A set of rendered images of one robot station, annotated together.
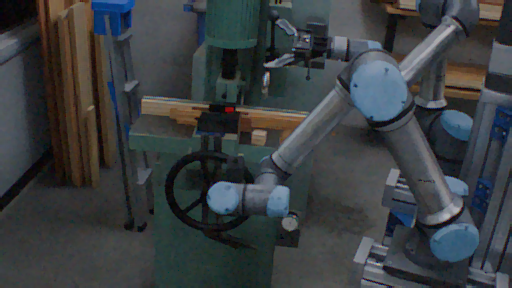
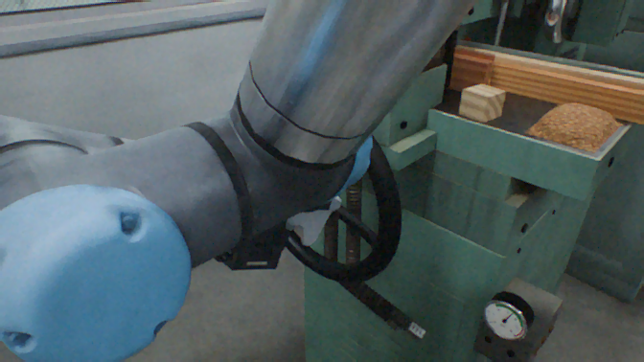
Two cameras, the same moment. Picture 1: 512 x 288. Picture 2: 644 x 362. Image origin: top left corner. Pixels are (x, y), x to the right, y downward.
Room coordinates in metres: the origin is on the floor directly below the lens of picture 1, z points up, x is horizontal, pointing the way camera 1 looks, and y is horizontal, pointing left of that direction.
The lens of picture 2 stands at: (1.19, -0.24, 1.13)
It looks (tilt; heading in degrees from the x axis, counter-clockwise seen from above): 30 degrees down; 42
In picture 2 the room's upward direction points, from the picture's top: straight up
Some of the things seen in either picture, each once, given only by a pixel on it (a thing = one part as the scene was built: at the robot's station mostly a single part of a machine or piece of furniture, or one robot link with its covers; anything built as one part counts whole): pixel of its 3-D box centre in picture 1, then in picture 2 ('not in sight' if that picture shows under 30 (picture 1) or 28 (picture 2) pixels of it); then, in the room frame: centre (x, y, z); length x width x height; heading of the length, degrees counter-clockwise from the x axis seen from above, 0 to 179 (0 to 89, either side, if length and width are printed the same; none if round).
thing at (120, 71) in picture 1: (124, 116); not in sight; (2.62, 0.64, 0.58); 0.27 x 0.25 x 1.16; 84
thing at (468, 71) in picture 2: (226, 122); (439, 68); (1.86, 0.10, 0.93); 0.17 x 0.02 x 0.05; 88
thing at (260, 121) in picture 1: (252, 120); (502, 77); (1.91, 0.01, 0.92); 0.59 x 0.02 x 0.04; 88
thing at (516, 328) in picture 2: (289, 222); (508, 318); (1.69, -0.15, 0.65); 0.06 x 0.04 x 0.08; 88
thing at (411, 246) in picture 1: (432, 238); not in sight; (1.32, -0.51, 0.87); 0.15 x 0.15 x 0.10
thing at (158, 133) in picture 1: (218, 143); (409, 106); (1.80, 0.12, 0.87); 0.61 x 0.30 x 0.06; 88
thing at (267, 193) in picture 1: (266, 197); (105, 230); (1.24, -0.04, 1.00); 0.11 x 0.11 x 0.08; 85
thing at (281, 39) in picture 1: (279, 23); not in sight; (2.12, -0.05, 1.23); 0.09 x 0.08 x 0.15; 178
